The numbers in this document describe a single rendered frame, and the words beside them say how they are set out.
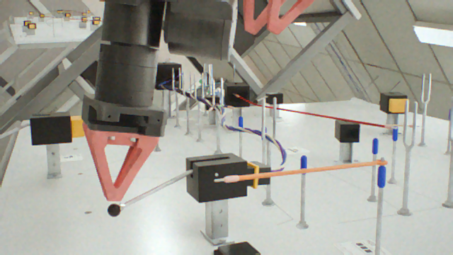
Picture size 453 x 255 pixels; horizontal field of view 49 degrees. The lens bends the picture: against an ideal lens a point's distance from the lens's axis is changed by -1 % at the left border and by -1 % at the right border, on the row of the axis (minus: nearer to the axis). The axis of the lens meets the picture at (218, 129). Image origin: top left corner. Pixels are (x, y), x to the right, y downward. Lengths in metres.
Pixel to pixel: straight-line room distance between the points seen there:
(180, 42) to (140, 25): 0.04
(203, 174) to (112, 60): 0.15
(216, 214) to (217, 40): 0.20
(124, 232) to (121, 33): 0.24
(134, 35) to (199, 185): 0.17
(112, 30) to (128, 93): 0.06
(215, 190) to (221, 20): 0.18
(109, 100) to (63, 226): 0.21
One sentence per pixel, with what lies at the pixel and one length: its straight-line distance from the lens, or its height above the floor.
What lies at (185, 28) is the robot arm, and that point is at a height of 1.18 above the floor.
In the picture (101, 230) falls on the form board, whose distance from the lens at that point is 0.62.
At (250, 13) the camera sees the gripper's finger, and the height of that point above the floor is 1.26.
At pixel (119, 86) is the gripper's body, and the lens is 0.48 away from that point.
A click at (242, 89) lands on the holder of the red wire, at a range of 1.11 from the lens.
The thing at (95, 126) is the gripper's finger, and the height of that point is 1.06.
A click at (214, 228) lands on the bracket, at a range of 0.56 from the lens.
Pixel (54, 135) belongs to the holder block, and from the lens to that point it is 0.83.
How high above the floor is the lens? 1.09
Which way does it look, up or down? 6 degrees up
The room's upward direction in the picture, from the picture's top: 46 degrees clockwise
